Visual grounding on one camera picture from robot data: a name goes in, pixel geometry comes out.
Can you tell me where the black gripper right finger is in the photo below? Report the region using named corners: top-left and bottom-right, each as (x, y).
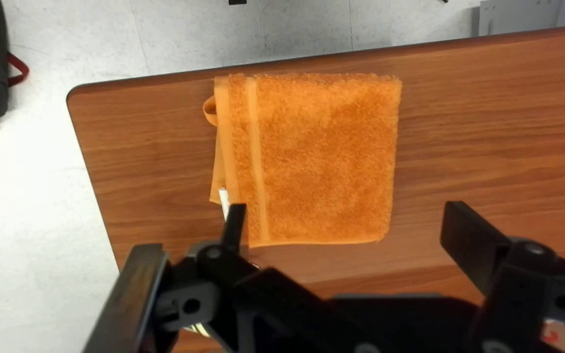
top-left (440, 200), bottom-right (565, 353)

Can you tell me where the grey metal cabinet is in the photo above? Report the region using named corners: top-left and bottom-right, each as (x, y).
top-left (475, 0), bottom-right (565, 39)

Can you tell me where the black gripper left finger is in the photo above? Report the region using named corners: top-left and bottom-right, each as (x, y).
top-left (83, 202), bottom-right (363, 353)

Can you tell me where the orange terry towel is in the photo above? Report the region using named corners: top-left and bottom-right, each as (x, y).
top-left (202, 73), bottom-right (404, 251)

